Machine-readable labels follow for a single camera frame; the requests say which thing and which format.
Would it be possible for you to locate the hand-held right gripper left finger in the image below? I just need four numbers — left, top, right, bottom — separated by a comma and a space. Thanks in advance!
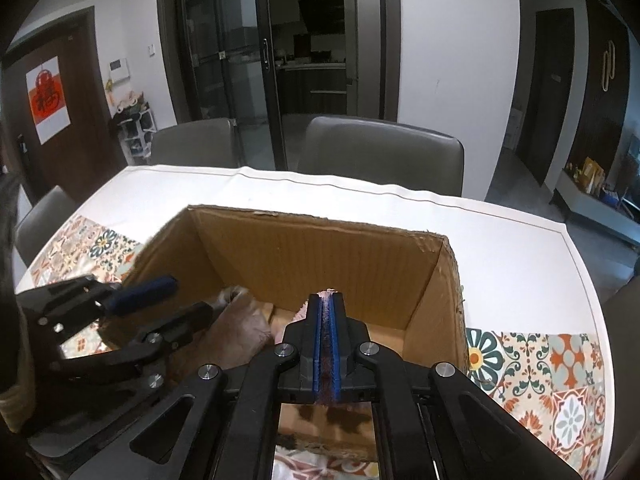
70, 292, 326, 480

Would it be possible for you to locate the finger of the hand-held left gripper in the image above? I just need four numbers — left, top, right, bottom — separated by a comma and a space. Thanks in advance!
15, 275, 180, 348
49, 301, 218, 392

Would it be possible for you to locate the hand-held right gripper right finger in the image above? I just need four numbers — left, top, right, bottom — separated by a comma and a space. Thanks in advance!
327, 292, 596, 480

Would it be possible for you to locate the pink fuzzy cloth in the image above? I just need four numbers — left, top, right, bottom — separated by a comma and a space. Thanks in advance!
292, 287, 346, 406

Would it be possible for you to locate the brown fuzzy cloth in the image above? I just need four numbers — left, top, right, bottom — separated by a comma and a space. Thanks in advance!
207, 285, 275, 368

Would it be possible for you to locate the cardboard box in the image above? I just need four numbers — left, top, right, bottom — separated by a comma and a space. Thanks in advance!
97, 204, 471, 466

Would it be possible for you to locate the shoe rack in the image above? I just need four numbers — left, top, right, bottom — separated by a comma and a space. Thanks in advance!
115, 92, 157, 163

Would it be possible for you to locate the patterned tablecloth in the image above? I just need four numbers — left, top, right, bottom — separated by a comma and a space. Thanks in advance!
15, 164, 608, 480

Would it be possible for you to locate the brown wooden door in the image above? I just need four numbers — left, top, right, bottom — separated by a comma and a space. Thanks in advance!
0, 6, 118, 201

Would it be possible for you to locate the red and white door poster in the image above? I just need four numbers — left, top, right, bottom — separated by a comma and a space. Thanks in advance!
26, 56, 71, 145

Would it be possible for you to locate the glass sliding door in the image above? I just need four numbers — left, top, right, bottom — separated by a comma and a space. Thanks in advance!
157, 0, 401, 171

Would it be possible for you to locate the kitchen counter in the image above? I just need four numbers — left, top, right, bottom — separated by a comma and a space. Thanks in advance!
275, 57, 348, 116

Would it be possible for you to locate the low grey cabinet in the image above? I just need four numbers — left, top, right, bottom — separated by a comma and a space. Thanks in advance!
552, 167, 640, 247

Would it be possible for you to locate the yellow bag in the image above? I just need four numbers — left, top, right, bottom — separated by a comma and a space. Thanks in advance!
580, 157, 606, 193

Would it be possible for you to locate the dark interior door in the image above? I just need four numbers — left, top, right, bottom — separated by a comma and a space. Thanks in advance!
515, 7, 576, 186

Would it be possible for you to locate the black range hood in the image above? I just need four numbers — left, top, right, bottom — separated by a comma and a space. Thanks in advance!
299, 0, 346, 36

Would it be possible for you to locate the dark tall cabinet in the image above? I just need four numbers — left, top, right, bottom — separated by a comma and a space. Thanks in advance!
570, 0, 632, 196

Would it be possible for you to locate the gold cabinet handle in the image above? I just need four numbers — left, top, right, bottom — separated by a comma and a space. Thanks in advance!
601, 40, 615, 92

